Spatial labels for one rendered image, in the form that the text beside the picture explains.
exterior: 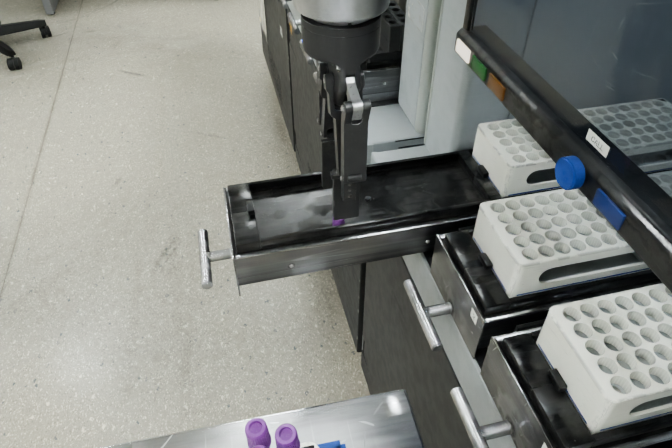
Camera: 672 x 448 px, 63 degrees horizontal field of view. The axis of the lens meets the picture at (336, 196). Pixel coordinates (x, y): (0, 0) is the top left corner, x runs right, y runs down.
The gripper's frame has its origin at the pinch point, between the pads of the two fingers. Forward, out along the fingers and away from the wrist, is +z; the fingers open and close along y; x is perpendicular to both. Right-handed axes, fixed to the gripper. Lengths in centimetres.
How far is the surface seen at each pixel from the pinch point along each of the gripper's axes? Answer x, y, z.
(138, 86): 47, 194, 88
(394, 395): 0.9, -24.2, 5.8
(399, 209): -8.4, 1.3, 7.6
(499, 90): -17.4, -1.4, -10.2
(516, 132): -26.1, 6.1, 1.6
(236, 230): 12.6, 1.0, 6.2
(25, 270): 78, 85, 88
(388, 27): -18.8, 39.8, 0.4
